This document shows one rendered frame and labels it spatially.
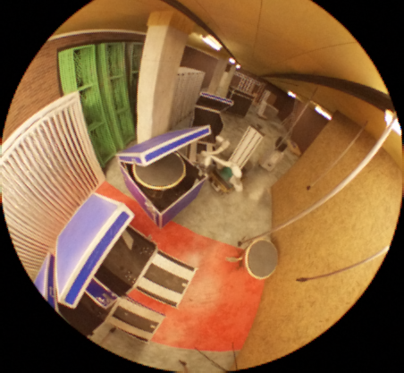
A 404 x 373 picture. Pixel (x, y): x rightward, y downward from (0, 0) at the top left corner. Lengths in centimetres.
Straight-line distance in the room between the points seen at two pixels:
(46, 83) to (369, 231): 556
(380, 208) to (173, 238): 348
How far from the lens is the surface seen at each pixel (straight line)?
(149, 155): 119
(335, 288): 245
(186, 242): 263
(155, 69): 206
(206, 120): 489
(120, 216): 87
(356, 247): 238
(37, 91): 330
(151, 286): 248
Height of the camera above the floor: 256
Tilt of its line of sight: 46 degrees down
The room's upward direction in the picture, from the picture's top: 24 degrees clockwise
